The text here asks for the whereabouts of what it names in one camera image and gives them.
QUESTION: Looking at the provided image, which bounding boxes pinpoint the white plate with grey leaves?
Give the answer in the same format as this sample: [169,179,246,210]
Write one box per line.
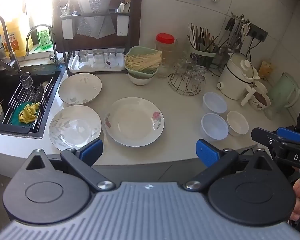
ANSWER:
[49,105,102,151]

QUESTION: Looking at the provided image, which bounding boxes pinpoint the white bowl with leaf pattern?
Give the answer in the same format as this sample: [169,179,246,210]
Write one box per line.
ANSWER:
[58,73,102,105]

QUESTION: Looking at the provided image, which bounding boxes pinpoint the black kitchen sink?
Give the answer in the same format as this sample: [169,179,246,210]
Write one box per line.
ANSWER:
[0,64,65,139]

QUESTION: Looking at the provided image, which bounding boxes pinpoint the person's right hand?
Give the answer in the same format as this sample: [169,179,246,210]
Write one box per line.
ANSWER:
[290,179,300,221]

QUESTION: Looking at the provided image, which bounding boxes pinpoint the clear plastic bowl near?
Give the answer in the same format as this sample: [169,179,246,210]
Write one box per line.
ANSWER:
[200,113,229,142]

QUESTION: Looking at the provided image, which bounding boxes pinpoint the clear plastic bowl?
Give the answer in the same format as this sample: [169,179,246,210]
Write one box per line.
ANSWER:
[200,113,229,142]
[202,92,228,115]

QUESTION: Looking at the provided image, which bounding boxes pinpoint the small white ceramic bowl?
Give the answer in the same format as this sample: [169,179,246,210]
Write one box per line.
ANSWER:
[226,111,249,137]

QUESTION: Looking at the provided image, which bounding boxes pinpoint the floral ceramic mug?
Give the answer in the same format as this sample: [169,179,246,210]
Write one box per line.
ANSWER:
[241,81,271,111]

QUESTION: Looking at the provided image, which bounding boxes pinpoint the green glass pitcher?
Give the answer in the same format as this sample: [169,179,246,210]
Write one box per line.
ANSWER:
[264,73,300,120]

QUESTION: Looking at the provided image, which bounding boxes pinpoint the clear plastic bowl far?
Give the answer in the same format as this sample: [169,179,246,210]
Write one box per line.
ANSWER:
[202,92,228,115]

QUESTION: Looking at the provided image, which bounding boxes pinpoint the white plate with pink rose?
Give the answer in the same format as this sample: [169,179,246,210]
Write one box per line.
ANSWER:
[104,97,165,147]

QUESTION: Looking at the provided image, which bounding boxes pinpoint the yellow cleaning cloth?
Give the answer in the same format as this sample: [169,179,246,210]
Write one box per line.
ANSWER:
[18,102,40,124]

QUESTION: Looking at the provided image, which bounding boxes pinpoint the white electric cooking pot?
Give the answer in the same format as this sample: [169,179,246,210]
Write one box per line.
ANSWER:
[217,53,260,100]

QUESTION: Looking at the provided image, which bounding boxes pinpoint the dish brush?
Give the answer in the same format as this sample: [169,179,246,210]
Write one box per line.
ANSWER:
[30,80,52,110]

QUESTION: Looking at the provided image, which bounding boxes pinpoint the white bowl with brown base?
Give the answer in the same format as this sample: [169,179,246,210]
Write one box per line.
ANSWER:
[128,72,154,86]

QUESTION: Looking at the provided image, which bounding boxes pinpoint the wine glass in sink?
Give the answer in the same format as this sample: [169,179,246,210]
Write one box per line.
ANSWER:
[19,72,33,89]

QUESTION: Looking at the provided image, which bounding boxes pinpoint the white drip tray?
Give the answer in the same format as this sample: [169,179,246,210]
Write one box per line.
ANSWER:
[69,53,125,73]

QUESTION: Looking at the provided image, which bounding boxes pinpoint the upside down glass middle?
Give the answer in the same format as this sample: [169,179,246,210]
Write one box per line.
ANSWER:
[93,49,105,68]

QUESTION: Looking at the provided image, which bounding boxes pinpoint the upside down glass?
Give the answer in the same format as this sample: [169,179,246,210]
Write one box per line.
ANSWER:
[106,48,117,68]
[78,50,89,64]
[93,49,105,68]

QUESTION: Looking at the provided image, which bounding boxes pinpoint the upside down glass left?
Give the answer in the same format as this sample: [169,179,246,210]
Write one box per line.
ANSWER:
[78,50,89,64]

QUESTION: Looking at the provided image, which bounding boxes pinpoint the upside down glass right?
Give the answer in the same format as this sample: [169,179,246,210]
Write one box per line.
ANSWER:
[106,48,117,68]

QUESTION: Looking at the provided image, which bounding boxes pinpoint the chrome faucet right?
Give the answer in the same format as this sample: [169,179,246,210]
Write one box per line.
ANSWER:
[25,24,60,68]

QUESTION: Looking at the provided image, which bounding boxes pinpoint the chopstick holder with chopsticks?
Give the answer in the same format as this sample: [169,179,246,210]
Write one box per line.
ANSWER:
[187,23,219,70]

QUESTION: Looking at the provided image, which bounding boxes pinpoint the bundle of dry noodles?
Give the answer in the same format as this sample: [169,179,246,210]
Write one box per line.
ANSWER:
[125,51,162,73]

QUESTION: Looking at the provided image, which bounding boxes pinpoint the black dish rack shelf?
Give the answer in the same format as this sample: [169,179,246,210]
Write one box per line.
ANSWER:
[59,0,128,75]

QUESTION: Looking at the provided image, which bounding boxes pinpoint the dark faucet left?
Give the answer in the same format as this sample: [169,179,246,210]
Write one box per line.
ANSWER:
[0,16,21,73]

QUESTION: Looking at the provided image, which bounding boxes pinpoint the green colander basket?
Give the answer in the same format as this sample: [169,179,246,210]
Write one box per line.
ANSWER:
[125,46,162,74]

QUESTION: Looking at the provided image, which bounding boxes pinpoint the red lid plastic jar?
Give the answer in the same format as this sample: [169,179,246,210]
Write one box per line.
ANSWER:
[155,33,175,78]

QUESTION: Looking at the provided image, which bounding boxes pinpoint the white cutlery caddy left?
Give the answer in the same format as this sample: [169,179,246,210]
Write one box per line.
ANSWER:
[60,3,75,40]

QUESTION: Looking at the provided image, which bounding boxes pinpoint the white cutlery caddy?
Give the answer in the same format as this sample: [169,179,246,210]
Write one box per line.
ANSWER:
[60,3,75,40]
[116,2,130,36]

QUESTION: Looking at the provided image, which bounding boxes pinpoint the white cutlery caddy right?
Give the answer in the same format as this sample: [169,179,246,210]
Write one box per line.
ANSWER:
[116,2,130,36]

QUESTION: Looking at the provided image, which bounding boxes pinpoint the yellow detergent bottle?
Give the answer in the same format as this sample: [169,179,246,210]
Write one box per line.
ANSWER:
[6,14,30,57]

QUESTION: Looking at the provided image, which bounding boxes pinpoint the wire glass drying rack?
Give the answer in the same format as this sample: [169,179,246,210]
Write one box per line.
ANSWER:
[167,54,207,96]

